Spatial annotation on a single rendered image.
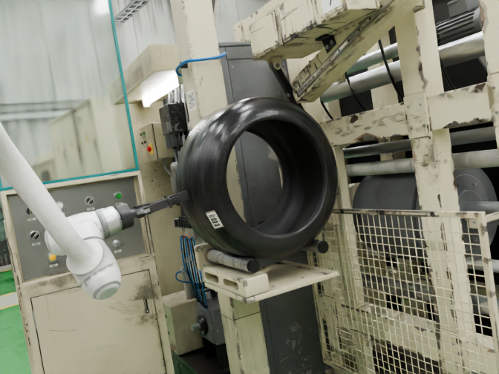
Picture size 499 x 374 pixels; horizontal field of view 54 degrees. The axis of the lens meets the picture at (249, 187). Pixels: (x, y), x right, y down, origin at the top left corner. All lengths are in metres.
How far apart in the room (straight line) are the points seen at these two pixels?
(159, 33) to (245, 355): 10.63
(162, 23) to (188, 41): 10.34
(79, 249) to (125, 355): 0.99
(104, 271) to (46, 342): 0.85
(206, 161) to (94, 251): 0.44
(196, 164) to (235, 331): 0.77
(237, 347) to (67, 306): 0.70
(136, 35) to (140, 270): 10.01
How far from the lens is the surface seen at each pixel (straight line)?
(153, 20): 12.23
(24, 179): 1.27
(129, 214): 1.51
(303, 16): 1.75
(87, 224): 1.47
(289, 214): 1.94
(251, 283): 1.59
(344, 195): 2.18
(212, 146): 1.53
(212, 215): 1.52
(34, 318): 2.13
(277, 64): 2.03
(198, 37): 1.99
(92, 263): 1.34
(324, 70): 1.87
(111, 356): 2.22
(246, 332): 2.05
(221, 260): 1.76
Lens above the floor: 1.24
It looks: 3 degrees down
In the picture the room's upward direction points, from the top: 9 degrees counter-clockwise
